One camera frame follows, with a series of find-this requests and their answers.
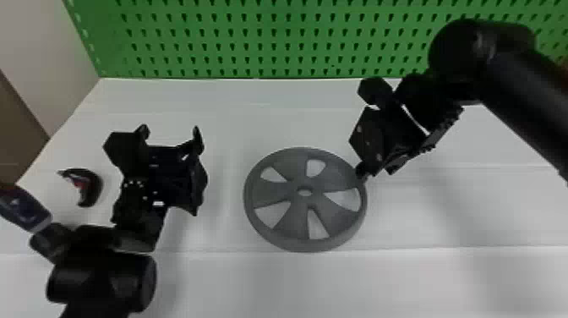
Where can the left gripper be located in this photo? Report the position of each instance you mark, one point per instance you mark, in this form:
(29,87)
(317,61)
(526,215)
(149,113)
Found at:
(175,177)

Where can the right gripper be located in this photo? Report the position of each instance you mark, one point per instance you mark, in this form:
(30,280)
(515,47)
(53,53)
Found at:
(386,133)

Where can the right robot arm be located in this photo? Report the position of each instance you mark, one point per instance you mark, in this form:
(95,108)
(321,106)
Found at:
(510,75)

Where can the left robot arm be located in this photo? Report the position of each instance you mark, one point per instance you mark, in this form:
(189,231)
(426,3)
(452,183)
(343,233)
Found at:
(100,277)

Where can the grey wheel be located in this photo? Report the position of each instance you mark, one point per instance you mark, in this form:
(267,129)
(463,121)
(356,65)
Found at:
(290,208)

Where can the black curved piece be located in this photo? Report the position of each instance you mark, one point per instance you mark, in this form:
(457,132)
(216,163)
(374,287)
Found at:
(86,186)

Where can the dark blue grey device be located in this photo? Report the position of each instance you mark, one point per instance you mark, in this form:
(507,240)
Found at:
(22,208)

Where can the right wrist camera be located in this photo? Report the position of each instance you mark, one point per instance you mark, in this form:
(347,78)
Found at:
(376,92)

